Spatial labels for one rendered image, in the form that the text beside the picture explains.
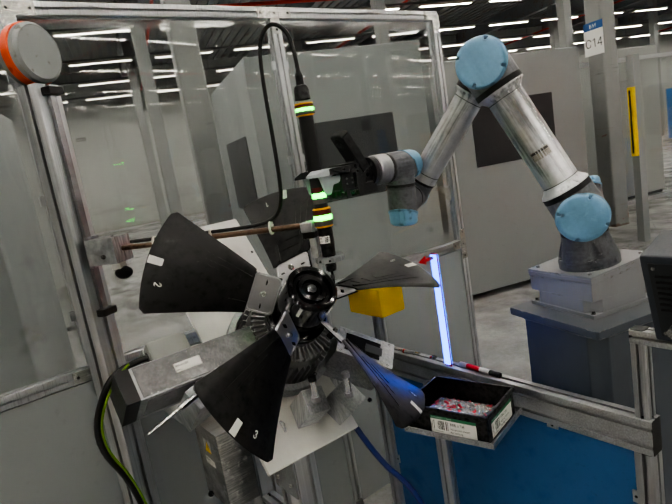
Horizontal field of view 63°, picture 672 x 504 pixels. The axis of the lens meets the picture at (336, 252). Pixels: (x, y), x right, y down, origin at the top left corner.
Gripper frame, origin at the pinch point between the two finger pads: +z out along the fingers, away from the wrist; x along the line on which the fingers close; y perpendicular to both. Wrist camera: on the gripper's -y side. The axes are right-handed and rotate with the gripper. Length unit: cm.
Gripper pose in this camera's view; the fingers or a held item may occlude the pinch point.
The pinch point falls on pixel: (304, 174)
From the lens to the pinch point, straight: 126.4
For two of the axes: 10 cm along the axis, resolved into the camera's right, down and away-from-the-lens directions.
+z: -7.8, 2.3, -5.8
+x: -6.0, -0.5, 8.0
